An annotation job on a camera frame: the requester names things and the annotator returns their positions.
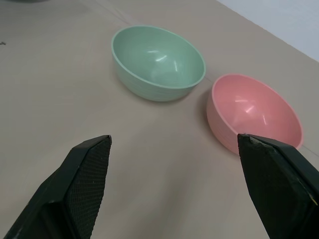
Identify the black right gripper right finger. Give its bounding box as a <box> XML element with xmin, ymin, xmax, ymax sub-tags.
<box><xmin>237</xmin><ymin>133</ymin><xmax>319</xmax><ymax>239</ymax></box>

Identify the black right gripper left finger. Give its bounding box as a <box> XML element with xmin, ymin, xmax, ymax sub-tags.
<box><xmin>0</xmin><ymin>134</ymin><xmax>113</xmax><ymax>239</ymax></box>

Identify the pink plastic bowl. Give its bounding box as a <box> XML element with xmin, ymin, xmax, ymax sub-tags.
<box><xmin>206</xmin><ymin>73</ymin><xmax>304</xmax><ymax>155</ymax></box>

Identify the green plastic bowl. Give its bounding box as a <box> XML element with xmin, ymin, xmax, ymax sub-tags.
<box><xmin>111</xmin><ymin>24</ymin><xmax>206</xmax><ymax>103</ymax></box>

